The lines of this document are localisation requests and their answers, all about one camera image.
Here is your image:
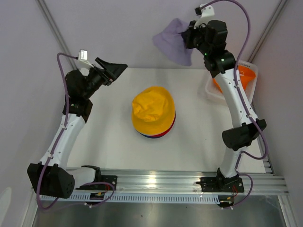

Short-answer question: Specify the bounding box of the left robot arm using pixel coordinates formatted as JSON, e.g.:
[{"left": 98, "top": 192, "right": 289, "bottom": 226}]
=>
[{"left": 27, "top": 58, "right": 128, "bottom": 199}]

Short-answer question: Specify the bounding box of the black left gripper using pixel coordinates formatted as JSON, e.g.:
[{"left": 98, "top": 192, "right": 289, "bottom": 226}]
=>
[{"left": 82, "top": 58, "right": 127, "bottom": 99}]

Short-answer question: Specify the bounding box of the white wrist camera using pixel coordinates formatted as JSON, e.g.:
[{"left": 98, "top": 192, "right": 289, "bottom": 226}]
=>
[
  {"left": 77, "top": 49, "right": 93, "bottom": 69},
  {"left": 194, "top": 5, "right": 215, "bottom": 29}
]

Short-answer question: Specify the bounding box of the white slotted cable duct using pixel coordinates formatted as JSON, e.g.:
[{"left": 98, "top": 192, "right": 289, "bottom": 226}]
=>
[{"left": 41, "top": 193, "right": 221, "bottom": 204}]

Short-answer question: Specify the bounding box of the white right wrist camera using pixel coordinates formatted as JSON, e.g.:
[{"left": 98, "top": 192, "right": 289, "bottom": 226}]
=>
[{"left": 194, "top": 5, "right": 215, "bottom": 29}]

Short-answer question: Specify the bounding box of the orange bucket hat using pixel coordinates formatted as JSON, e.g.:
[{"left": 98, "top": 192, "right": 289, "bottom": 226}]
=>
[{"left": 212, "top": 65, "right": 258, "bottom": 94}]

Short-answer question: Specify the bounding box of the white plastic basket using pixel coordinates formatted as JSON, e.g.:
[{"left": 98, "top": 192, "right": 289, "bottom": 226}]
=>
[{"left": 205, "top": 60, "right": 258, "bottom": 105}]

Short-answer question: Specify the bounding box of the lilac bucket hat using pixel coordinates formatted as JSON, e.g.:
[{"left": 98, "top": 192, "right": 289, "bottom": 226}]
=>
[{"left": 152, "top": 18, "right": 193, "bottom": 66}]

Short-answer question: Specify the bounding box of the red bucket hat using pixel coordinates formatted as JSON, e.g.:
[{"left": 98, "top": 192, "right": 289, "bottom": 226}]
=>
[{"left": 150, "top": 114, "right": 176, "bottom": 139}]

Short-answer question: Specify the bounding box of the blue bucket hat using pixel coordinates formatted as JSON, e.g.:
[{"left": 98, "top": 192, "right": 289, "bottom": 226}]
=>
[{"left": 140, "top": 133, "right": 162, "bottom": 139}]

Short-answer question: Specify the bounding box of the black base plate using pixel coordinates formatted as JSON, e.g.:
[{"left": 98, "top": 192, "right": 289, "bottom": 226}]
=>
[
  {"left": 196, "top": 175, "right": 244, "bottom": 193},
  {"left": 77, "top": 175, "right": 117, "bottom": 191}
]

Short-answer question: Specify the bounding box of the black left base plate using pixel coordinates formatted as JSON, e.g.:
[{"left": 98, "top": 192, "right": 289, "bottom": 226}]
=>
[{"left": 77, "top": 175, "right": 117, "bottom": 191}]

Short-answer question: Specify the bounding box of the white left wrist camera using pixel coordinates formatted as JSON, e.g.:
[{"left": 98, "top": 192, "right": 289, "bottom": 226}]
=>
[{"left": 77, "top": 49, "right": 93, "bottom": 69}]

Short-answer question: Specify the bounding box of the aluminium mounting rail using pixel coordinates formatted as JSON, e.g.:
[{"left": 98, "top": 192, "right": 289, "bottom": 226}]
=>
[{"left": 30, "top": 167, "right": 290, "bottom": 196}]

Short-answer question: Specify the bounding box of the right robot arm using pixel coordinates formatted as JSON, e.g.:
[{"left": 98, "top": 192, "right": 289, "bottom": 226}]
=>
[{"left": 181, "top": 20, "right": 267, "bottom": 192}]

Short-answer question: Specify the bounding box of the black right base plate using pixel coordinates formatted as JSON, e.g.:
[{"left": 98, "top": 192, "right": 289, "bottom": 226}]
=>
[{"left": 196, "top": 175, "right": 244, "bottom": 193}]

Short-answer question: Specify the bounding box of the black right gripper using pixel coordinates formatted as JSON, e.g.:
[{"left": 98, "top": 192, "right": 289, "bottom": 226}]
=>
[{"left": 182, "top": 19, "right": 212, "bottom": 56}]

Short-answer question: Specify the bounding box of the yellow bucket hat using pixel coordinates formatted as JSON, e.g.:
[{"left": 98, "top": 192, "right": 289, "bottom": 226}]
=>
[{"left": 131, "top": 86, "right": 176, "bottom": 135}]

